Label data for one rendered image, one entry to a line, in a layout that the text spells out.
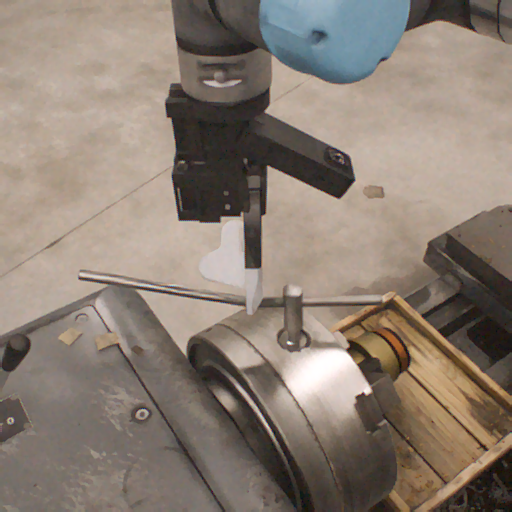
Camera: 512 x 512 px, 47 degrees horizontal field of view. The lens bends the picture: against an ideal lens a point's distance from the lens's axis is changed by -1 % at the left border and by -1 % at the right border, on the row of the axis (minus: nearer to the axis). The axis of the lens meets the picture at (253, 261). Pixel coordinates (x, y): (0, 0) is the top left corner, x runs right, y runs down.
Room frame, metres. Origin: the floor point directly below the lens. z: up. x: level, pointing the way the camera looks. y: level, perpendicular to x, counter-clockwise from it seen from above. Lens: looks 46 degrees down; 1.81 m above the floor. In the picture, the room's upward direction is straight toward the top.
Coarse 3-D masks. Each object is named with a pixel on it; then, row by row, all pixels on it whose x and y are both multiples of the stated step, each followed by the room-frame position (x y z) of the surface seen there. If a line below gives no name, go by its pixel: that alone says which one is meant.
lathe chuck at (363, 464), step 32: (224, 320) 0.49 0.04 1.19; (256, 320) 0.46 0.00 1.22; (288, 352) 0.40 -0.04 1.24; (320, 352) 0.40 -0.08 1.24; (288, 384) 0.36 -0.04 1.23; (320, 384) 0.36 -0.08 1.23; (352, 384) 0.37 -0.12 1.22; (320, 416) 0.33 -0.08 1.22; (352, 416) 0.33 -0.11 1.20; (352, 448) 0.30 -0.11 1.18; (384, 448) 0.31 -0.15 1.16; (352, 480) 0.28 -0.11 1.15; (384, 480) 0.29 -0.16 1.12
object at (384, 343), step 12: (360, 336) 0.52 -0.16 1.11; (372, 336) 0.51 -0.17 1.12; (384, 336) 0.51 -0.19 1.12; (396, 336) 0.51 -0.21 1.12; (360, 348) 0.49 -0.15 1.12; (372, 348) 0.49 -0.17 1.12; (384, 348) 0.49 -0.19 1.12; (396, 348) 0.49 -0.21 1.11; (360, 360) 0.47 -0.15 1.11; (384, 360) 0.47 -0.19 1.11; (396, 360) 0.47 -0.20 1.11; (408, 360) 0.48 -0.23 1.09; (396, 372) 0.46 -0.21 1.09
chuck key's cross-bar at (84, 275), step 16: (80, 272) 0.43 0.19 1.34; (96, 272) 0.43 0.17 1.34; (144, 288) 0.42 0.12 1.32; (160, 288) 0.42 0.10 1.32; (176, 288) 0.43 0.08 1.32; (192, 288) 0.43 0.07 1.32; (240, 304) 0.42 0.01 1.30; (272, 304) 0.42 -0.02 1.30; (304, 304) 0.42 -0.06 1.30; (320, 304) 0.42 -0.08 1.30; (336, 304) 0.42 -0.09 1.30; (352, 304) 0.42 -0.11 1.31; (368, 304) 0.42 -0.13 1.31
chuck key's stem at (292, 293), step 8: (288, 288) 0.43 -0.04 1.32; (296, 288) 0.42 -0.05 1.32; (288, 296) 0.41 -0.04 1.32; (296, 296) 0.41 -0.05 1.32; (288, 304) 0.41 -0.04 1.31; (296, 304) 0.41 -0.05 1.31; (288, 312) 0.41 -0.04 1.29; (296, 312) 0.41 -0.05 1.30; (288, 320) 0.41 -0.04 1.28; (296, 320) 0.41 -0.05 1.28; (288, 328) 0.41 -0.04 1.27; (296, 328) 0.41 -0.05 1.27; (288, 336) 0.42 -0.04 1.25; (296, 336) 0.41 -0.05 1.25
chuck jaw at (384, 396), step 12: (372, 360) 0.46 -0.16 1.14; (372, 372) 0.42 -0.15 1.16; (384, 372) 0.44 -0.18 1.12; (372, 384) 0.38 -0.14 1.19; (384, 384) 0.38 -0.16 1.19; (360, 396) 0.36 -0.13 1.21; (372, 396) 0.36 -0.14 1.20; (384, 396) 0.37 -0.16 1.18; (396, 396) 0.38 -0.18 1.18; (360, 408) 0.35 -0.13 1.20; (372, 408) 0.35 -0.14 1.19; (384, 408) 0.36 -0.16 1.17; (372, 420) 0.34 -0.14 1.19; (372, 432) 0.33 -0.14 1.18
